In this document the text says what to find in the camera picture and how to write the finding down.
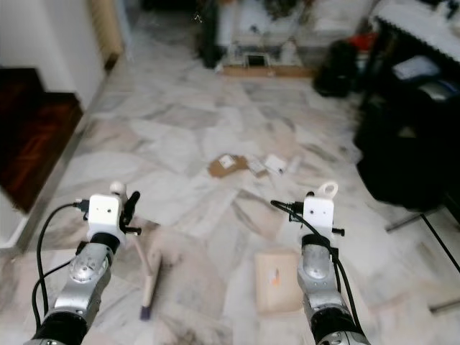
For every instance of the table with white cloth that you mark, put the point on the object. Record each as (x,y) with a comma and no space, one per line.
(417,21)

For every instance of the wooden broom with purple bristles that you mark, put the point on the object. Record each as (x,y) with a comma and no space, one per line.
(151,287)

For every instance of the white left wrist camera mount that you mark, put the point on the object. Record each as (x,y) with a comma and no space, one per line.
(106,210)

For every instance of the large black bag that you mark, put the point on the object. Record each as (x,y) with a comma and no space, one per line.
(402,151)

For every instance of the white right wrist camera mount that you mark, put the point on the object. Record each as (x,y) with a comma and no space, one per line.
(319,212)

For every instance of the light wooden door frame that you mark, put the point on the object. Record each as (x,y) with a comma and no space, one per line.
(108,32)

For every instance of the dark wooden stairs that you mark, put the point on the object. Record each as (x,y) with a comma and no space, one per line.
(36,136)

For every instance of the brown cardboard piece with label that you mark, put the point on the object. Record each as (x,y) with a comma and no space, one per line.
(223,169)

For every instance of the white cabinet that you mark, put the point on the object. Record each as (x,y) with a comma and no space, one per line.
(259,23)

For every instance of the red cloth item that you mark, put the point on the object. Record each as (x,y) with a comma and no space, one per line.
(361,41)

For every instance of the grey metal chair leg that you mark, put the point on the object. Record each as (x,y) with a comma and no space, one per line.
(445,305)

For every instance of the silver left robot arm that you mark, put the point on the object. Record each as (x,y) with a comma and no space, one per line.
(80,277)

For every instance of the small black bag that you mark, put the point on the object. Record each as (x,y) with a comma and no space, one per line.
(338,68)

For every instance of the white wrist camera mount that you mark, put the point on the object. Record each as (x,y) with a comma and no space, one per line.
(106,210)
(319,212)

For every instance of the flat wooden board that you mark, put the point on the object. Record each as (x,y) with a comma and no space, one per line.
(280,71)

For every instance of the dark upright post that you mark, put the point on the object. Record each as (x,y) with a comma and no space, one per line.
(209,39)

